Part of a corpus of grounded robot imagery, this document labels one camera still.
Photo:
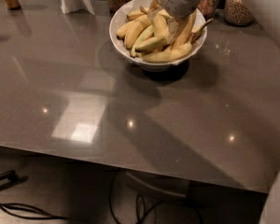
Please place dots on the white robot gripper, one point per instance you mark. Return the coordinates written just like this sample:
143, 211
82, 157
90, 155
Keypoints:
177, 3

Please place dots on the center curved yellow banana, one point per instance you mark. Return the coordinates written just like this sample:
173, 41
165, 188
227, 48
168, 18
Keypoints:
159, 23

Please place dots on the pale green-yellow banana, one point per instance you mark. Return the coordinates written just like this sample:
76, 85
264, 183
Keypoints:
146, 34

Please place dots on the upright right yellow banana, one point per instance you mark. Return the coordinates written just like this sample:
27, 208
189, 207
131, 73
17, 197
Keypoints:
184, 30

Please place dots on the top back yellow banana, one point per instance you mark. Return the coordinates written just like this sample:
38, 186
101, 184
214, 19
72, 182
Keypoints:
134, 14

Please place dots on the middle yellow-green banana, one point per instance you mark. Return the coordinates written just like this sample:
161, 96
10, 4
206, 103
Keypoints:
152, 43

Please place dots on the left large yellow banana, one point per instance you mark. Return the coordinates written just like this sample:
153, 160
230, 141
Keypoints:
139, 25

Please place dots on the front bottom yellow banana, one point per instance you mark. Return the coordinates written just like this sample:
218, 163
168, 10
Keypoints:
178, 54

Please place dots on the white ceramic bowl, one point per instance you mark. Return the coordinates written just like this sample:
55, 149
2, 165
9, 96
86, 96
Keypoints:
120, 18

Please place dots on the far left small banana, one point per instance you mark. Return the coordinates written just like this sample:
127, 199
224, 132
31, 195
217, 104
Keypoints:
122, 31

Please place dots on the glass jar of chickpeas right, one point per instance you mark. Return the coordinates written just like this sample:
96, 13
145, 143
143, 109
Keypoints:
236, 13

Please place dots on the white round table base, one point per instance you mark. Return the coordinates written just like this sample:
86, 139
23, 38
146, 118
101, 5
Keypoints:
159, 186

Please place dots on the black metal floor bracket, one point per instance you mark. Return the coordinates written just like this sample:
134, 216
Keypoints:
10, 178

